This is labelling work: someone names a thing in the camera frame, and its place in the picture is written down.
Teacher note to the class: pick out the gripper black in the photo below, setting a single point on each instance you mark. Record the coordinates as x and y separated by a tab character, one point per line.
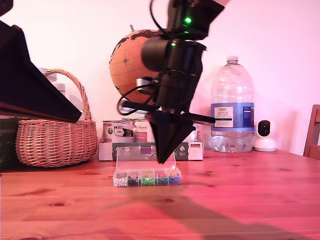
175	95

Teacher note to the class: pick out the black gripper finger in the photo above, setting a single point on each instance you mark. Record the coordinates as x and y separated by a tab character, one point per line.
30	90

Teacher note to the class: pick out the white plastic bottle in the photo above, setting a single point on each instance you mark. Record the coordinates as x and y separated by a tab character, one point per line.
61	88

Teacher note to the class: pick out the clear plastic pin box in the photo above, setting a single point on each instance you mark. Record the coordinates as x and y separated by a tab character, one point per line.
135	165

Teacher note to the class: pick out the silver green pet food bag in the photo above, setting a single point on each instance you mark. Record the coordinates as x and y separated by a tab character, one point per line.
8	145

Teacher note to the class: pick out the tin can black label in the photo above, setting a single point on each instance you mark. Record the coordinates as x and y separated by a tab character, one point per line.
108	135

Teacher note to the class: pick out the grey cardboard can tray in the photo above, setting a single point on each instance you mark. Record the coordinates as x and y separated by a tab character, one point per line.
106	151

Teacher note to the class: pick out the large clear water bottle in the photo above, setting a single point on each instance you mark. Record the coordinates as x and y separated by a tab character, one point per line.
232	87

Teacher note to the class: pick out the cork globe on stand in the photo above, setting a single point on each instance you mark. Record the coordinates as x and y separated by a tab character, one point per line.
125	67

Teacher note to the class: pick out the wooden chair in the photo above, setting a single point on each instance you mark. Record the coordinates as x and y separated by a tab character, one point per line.
315	130

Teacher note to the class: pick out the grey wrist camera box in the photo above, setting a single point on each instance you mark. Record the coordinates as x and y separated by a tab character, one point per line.
143	83

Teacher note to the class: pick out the small white round camera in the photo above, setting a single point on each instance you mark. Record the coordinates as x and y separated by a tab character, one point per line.
265	145

